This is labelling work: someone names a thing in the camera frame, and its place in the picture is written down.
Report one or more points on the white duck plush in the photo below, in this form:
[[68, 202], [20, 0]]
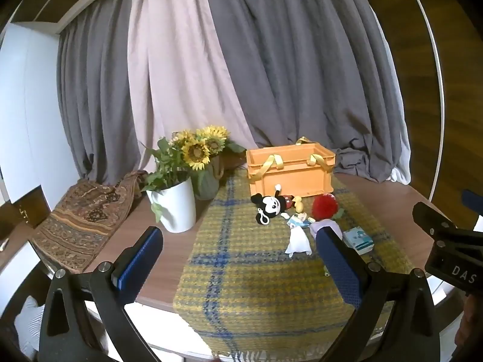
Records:
[[298, 239]]

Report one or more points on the pale pink curtain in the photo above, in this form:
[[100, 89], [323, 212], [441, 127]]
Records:
[[177, 52]]

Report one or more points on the red and green furry plush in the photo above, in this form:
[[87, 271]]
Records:
[[324, 205]]

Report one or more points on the brown patterned cloth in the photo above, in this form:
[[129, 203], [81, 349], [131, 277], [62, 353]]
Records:
[[79, 218]]

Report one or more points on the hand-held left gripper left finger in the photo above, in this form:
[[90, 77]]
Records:
[[141, 256]]

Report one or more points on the white cabinet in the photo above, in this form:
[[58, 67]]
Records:
[[34, 113]]

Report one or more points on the white sheer curtain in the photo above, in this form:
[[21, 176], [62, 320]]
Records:
[[400, 169]]

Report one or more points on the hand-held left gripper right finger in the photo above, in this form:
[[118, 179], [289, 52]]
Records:
[[339, 267]]

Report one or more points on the blue and white tissue packet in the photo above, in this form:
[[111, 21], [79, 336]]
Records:
[[357, 240]]

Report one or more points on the green plant in white pot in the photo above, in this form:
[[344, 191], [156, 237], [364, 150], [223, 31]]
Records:
[[175, 207]]

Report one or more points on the sunflowers in grey pot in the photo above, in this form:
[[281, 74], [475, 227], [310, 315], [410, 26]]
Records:
[[196, 152]]

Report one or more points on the black and white mouse plush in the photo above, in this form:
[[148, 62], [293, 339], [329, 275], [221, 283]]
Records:
[[273, 204]]

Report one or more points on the white ribbed fabric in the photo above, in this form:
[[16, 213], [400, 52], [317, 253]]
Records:
[[30, 320]]

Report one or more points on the yellow and blue plaid runner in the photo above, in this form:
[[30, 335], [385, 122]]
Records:
[[256, 271]]

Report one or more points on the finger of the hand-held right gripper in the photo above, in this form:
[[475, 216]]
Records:
[[473, 198], [428, 218]]

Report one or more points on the grey curtain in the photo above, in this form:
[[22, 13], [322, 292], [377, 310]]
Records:
[[94, 83], [302, 52]]

